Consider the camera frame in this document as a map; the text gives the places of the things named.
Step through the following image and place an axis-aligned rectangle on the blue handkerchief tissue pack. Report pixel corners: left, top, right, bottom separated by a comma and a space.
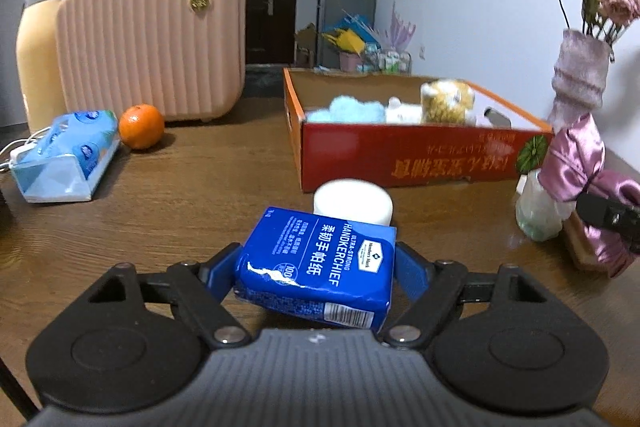
234, 207, 396, 332

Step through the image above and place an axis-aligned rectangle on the purple satin scrunchie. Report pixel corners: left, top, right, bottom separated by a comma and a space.
538, 114, 639, 277

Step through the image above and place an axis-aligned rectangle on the iridescent plastic bag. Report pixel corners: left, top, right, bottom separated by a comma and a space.
515, 169, 576, 243

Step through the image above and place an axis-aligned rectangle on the white round foam puff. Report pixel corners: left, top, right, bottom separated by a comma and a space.
312, 179, 394, 227

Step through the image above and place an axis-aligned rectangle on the yellow plush cat toy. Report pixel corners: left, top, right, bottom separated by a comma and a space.
420, 79, 476, 126

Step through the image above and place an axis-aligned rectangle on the blue plush fish toy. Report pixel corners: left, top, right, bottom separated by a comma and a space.
306, 95, 386, 124

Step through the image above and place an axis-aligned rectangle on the red cardboard box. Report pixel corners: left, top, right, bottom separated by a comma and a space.
283, 69, 553, 193

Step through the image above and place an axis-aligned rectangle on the purple textured vase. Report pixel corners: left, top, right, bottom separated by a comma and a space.
548, 29, 614, 133

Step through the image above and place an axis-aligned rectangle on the orange tangerine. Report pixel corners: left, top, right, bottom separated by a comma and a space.
118, 104, 165, 150

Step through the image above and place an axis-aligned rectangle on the blue wet wipes pack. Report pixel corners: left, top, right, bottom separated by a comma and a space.
9, 110, 119, 204

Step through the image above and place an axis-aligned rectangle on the pink ribbed suitcase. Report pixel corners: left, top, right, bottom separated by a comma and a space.
56, 0, 245, 121

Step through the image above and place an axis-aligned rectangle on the orange thermos bottle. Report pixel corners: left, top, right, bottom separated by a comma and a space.
15, 0, 66, 133

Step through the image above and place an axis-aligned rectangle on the wire storage cart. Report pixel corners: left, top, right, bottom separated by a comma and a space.
366, 48, 412, 75

